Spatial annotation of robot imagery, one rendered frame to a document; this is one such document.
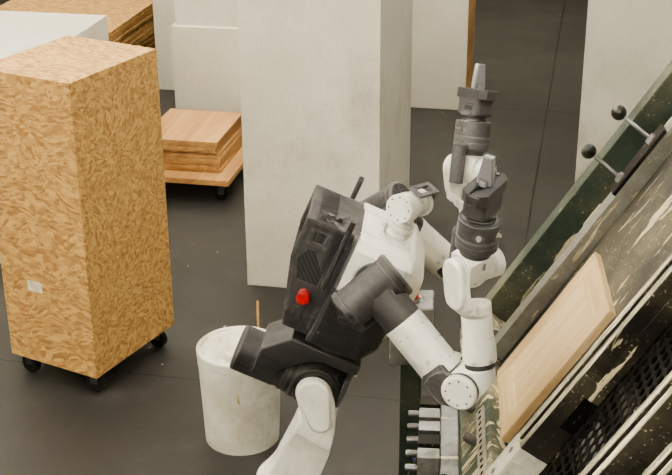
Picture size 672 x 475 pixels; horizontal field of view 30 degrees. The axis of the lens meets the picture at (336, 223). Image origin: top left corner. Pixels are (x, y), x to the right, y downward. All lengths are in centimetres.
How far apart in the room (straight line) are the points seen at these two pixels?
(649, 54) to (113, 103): 308
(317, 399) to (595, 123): 401
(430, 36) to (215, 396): 401
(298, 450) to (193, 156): 370
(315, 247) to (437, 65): 522
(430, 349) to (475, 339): 10
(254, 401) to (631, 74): 311
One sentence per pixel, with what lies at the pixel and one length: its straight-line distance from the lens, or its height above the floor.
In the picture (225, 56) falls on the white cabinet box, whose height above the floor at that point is 56.
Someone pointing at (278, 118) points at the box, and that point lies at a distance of 534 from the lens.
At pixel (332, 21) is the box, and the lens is 517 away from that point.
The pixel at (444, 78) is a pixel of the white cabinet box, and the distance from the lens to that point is 797.
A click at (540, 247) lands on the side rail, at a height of 110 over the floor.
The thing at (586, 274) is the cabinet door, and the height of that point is 120.
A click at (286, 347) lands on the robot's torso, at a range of 295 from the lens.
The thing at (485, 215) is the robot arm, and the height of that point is 154.
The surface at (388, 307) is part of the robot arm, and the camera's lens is 264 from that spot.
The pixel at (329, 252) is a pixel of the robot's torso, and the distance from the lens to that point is 279.
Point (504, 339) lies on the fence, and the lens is 328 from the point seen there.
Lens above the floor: 250
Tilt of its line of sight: 23 degrees down
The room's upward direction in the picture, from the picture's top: straight up
